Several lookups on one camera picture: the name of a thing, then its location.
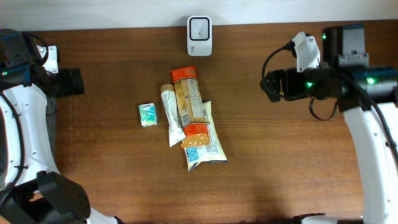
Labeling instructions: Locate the small green tissue pack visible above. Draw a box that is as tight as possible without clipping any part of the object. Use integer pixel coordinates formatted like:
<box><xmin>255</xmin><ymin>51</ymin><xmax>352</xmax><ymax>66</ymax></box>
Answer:
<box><xmin>139</xmin><ymin>103</ymin><xmax>157</xmax><ymax>127</ymax></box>

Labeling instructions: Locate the white blue snack bag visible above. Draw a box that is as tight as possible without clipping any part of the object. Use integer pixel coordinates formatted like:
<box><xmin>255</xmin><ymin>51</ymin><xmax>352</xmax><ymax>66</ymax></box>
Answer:
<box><xmin>183</xmin><ymin>101</ymin><xmax>227</xmax><ymax>172</ymax></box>

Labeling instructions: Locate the orange cracker package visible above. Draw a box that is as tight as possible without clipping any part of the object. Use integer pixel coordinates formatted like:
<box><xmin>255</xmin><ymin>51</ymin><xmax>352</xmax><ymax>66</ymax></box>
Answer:
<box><xmin>169</xmin><ymin>66</ymin><xmax>210</xmax><ymax>148</ymax></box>

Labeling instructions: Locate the white tube with tan cap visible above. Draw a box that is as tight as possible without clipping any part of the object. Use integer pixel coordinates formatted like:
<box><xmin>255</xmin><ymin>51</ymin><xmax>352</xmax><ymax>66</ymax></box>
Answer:
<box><xmin>160</xmin><ymin>84</ymin><xmax>186</xmax><ymax>147</ymax></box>

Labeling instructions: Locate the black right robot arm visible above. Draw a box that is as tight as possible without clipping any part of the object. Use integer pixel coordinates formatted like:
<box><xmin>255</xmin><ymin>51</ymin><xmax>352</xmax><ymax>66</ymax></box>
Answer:
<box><xmin>260</xmin><ymin>24</ymin><xmax>397</xmax><ymax>223</ymax></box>

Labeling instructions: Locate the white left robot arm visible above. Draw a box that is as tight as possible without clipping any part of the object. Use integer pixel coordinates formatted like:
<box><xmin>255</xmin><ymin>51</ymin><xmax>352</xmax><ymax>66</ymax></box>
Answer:
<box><xmin>1</xmin><ymin>29</ymin><xmax>119</xmax><ymax>224</ymax></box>

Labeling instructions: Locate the white barcode scanner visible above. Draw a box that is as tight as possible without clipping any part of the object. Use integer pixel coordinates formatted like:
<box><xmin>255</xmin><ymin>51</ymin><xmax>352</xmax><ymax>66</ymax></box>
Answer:
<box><xmin>187</xmin><ymin>16</ymin><xmax>213</xmax><ymax>57</ymax></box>

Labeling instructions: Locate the grey plastic basket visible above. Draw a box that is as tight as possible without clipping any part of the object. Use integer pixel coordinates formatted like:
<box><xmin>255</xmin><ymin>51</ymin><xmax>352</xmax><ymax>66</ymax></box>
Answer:
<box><xmin>46</xmin><ymin>97</ymin><xmax>58</xmax><ymax>159</ymax></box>

